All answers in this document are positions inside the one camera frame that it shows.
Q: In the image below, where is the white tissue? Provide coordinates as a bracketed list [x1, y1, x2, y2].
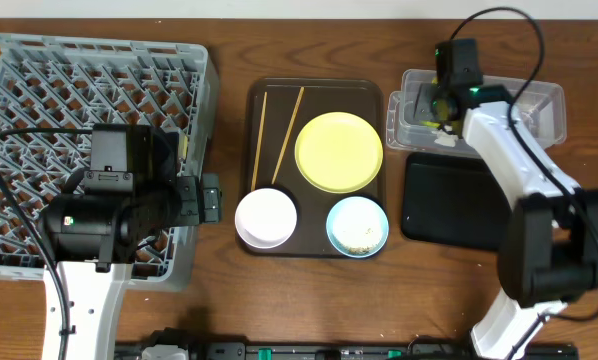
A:
[432, 128, 459, 148]

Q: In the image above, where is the yellow round plate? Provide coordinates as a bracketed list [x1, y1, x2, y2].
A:
[294, 112, 383, 194]

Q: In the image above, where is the wooden chopstick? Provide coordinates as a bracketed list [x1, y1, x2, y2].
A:
[271, 87, 305, 185]
[250, 91, 268, 191]

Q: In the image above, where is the light blue round bowl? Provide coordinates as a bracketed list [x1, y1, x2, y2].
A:
[326, 196, 389, 259]

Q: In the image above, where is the yellow snack wrapper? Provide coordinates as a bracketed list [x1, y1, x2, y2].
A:
[423, 77, 440, 128]

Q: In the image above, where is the rice pile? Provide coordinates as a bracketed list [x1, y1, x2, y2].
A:
[339, 226, 382, 254]

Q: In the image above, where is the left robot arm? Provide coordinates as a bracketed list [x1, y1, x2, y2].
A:
[39, 124, 221, 359]

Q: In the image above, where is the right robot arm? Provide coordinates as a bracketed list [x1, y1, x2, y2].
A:
[429, 39, 598, 359]

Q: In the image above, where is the white round bowl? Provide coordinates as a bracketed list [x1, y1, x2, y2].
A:
[234, 188, 298, 249]

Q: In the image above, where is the black rectangular tray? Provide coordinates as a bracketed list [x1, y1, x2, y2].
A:
[400, 152, 510, 252]

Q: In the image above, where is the dark brown serving tray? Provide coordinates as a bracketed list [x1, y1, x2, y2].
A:
[237, 77, 384, 258]

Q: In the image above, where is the grey plastic dish rack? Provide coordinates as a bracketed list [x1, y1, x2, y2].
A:
[0, 33, 220, 281]

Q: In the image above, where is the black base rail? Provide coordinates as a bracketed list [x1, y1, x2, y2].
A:
[116, 329, 580, 360]

